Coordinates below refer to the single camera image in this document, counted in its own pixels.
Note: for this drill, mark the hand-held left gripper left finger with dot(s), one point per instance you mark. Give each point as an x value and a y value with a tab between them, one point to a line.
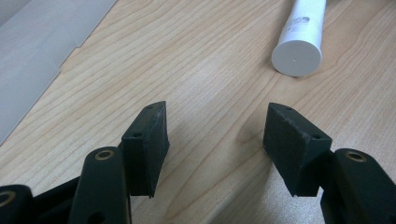
146	152

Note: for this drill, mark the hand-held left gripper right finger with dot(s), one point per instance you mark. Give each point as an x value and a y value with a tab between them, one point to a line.
292	149

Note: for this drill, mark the white plastic tube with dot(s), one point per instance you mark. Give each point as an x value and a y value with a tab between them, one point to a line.
300	46

